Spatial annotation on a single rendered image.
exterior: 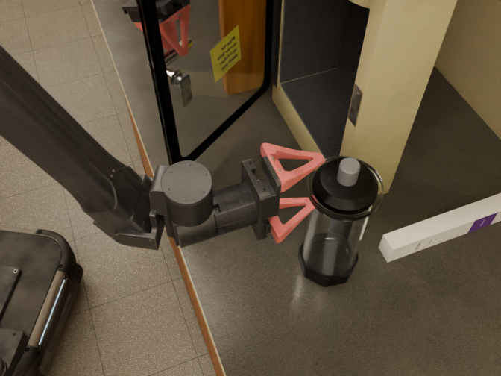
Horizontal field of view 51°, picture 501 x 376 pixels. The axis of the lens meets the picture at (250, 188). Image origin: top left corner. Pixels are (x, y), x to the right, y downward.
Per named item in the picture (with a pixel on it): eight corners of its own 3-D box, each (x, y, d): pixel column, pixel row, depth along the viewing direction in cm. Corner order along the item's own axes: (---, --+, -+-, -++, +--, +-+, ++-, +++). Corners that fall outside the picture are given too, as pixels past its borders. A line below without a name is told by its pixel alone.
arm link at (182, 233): (162, 220, 70) (174, 257, 67) (156, 195, 64) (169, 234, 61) (211, 205, 71) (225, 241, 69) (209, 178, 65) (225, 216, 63)
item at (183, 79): (194, 101, 86) (191, 74, 82) (186, 108, 85) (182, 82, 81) (185, 95, 87) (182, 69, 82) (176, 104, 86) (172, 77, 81)
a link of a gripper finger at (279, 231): (330, 199, 69) (264, 221, 67) (324, 228, 75) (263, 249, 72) (308, 162, 73) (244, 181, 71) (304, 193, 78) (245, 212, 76)
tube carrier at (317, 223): (347, 227, 96) (368, 150, 78) (367, 279, 89) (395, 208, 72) (289, 237, 94) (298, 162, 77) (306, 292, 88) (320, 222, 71)
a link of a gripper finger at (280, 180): (337, 165, 63) (265, 187, 61) (330, 199, 69) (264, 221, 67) (313, 127, 67) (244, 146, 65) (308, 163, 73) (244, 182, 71)
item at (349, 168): (362, 163, 80) (370, 134, 74) (385, 213, 74) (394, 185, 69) (304, 174, 78) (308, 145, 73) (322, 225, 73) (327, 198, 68)
